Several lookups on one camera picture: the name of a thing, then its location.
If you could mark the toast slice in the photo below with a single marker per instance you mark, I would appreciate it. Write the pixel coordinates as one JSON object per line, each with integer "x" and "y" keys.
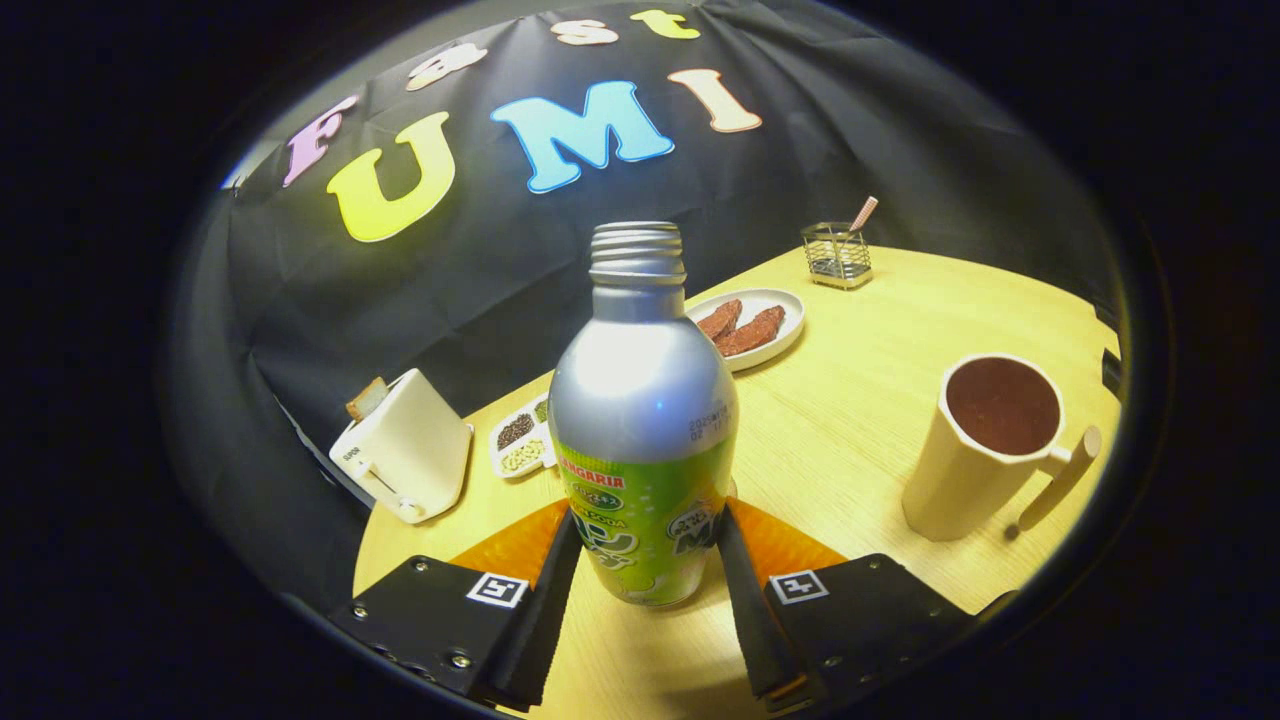
{"x": 367, "y": 399}

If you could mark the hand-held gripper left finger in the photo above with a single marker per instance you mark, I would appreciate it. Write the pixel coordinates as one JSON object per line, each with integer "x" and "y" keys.
{"x": 540, "y": 620}

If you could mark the white toaster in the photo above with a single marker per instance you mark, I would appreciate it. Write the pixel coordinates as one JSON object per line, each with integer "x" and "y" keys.
{"x": 420, "y": 450}

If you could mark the pink straw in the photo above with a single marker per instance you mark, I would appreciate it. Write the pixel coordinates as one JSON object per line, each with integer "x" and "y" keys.
{"x": 863, "y": 214}

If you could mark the white plate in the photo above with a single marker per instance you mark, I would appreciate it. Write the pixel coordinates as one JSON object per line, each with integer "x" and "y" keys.
{"x": 760, "y": 360}

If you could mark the wooden table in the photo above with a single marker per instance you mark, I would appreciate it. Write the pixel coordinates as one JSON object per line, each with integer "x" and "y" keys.
{"x": 850, "y": 430}

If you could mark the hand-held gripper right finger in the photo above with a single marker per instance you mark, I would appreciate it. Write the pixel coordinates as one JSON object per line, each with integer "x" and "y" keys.
{"x": 750, "y": 620}

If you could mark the silver green juice bottle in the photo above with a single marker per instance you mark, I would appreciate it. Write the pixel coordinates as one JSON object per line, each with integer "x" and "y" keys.
{"x": 640, "y": 400}

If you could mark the brown sausage piece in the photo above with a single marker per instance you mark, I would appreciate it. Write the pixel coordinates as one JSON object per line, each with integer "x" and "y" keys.
{"x": 752, "y": 332}
{"x": 720, "y": 319}

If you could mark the white divided dish with beans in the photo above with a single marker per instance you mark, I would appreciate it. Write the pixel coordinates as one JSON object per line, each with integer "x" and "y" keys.
{"x": 520, "y": 432}

